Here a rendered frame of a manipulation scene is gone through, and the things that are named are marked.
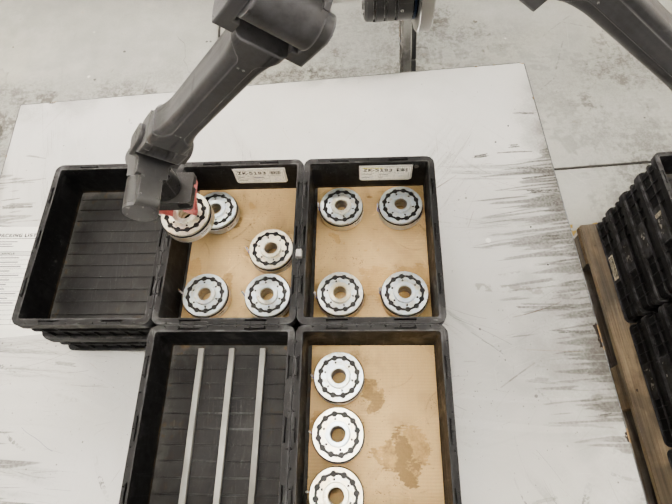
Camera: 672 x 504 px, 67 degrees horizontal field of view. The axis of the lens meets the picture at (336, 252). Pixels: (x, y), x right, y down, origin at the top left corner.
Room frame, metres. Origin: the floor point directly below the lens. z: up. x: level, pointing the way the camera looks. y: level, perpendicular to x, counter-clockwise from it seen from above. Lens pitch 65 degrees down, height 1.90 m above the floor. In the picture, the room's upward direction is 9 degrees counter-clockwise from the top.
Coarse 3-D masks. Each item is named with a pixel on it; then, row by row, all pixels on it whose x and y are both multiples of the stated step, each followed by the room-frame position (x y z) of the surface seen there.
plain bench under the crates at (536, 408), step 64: (512, 64) 1.11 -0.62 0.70; (64, 128) 1.13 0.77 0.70; (128, 128) 1.09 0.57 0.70; (256, 128) 1.01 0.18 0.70; (320, 128) 0.98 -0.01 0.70; (384, 128) 0.94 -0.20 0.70; (448, 128) 0.91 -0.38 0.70; (512, 128) 0.88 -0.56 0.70; (0, 192) 0.92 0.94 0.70; (448, 192) 0.70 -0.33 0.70; (512, 192) 0.67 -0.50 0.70; (448, 256) 0.51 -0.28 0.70; (512, 256) 0.48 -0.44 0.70; (576, 256) 0.46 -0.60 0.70; (448, 320) 0.34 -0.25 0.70; (512, 320) 0.32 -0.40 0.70; (576, 320) 0.30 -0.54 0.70; (0, 384) 0.35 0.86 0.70; (64, 384) 0.33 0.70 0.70; (128, 384) 0.30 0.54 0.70; (512, 384) 0.17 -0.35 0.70; (576, 384) 0.15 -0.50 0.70; (0, 448) 0.20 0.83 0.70; (64, 448) 0.18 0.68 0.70; (512, 448) 0.04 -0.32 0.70; (576, 448) 0.02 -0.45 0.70
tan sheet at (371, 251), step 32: (320, 192) 0.68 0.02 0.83; (384, 192) 0.65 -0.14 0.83; (416, 192) 0.63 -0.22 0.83; (320, 224) 0.59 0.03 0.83; (384, 224) 0.56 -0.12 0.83; (416, 224) 0.55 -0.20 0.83; (320, 256) 0.50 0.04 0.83; (352, 256) 0.49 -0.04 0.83; (384, 256) 0.48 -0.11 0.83; (416, 256) 0.47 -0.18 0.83
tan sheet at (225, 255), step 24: (240, 192) 0.71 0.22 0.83; (264, 192) 0.70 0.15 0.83; (288, 192) 0.69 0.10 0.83; (240, 216) 0.64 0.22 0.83; (264, 216) 0.63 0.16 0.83; (288, 216) 0.62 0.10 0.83; (216, 240) 0.59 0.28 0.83; (240, 240) 0.58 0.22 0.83; (192, 264) 0.53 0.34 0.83; (216, 264) 0.52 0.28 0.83; (240, 264) 0.51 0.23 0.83; (240, 288) 0.45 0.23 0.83; (240, 312) 0.39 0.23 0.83; (288, 312) 0.38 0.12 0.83
